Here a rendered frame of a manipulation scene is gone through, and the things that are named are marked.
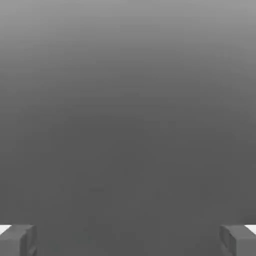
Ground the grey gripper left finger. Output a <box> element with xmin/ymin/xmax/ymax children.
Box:
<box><xmin>0</xmin><ymin>223</ymin><xmax>38</xmax><ymax>256</ymax></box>

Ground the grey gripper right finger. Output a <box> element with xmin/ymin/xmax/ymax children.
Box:
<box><xmin>218</xmin><ymin>223</ymin><xmax>256</xmax><ymax>256</ymax></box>

